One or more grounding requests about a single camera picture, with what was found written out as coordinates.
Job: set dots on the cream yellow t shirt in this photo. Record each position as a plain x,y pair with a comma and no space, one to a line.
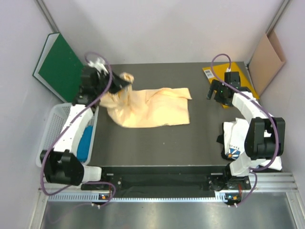
148,108

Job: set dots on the white folded t shirt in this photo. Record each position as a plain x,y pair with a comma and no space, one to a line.
249,145

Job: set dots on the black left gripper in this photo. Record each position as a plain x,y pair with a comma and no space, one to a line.
118,83

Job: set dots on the perforated cable duct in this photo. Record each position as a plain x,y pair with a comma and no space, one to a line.
103,197

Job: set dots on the white plastic basket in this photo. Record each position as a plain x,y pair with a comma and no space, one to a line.
54,124

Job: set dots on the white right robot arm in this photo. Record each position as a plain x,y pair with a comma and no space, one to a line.
250,109

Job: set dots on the beige cardboard folder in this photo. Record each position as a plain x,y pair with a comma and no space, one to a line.
266,62

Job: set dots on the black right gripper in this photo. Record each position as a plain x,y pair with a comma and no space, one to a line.
215,86

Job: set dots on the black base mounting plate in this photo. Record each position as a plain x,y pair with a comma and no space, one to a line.
215,178

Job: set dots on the aluminium frame rail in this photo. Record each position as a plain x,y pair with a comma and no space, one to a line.
266,182

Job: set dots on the blue t shirt in basket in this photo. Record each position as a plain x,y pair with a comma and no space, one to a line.
84,144

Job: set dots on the yellow plastic folder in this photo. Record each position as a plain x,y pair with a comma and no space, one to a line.
217,73

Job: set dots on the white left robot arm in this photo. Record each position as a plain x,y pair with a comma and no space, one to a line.
60,163

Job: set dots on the green binder folder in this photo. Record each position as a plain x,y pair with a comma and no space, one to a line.
59,68

